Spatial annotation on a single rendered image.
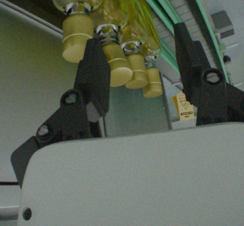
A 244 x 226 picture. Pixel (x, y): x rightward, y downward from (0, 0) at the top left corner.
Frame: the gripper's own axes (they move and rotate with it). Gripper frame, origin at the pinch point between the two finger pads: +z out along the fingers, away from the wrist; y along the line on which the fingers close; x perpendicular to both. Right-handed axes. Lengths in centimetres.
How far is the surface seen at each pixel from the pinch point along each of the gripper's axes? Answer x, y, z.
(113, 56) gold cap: -6.5, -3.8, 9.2
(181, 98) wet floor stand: -284, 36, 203
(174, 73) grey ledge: -63, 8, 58
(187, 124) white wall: -542, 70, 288
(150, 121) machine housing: -52, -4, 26
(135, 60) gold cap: -11.2, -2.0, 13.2
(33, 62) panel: -8.1, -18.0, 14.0
